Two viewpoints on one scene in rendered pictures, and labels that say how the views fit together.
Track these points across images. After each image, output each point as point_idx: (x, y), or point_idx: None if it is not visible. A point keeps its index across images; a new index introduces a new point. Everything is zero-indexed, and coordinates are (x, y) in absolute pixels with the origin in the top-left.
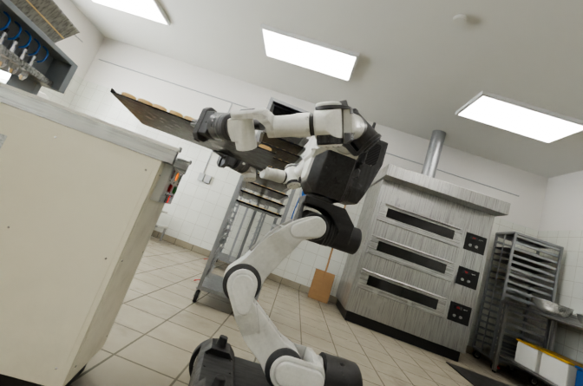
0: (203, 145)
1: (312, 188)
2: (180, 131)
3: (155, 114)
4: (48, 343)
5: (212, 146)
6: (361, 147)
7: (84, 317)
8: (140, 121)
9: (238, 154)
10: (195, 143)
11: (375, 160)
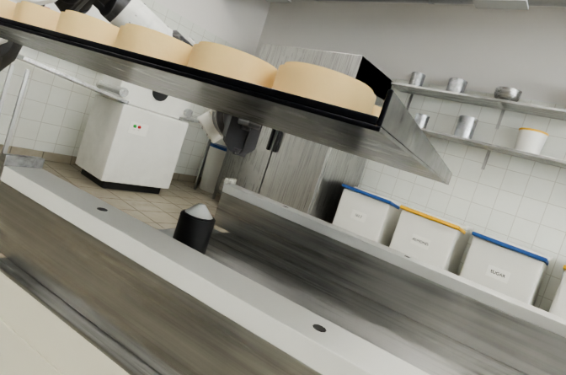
0: (20, 35)
1: (2, 69)
2: (208, 101)
3: (325, 143)
4: None
5: (63, 54)
6: (80, 10)
7: None
8: (387, 144)
9: (17, 40)
10: (5, 28)
11: None
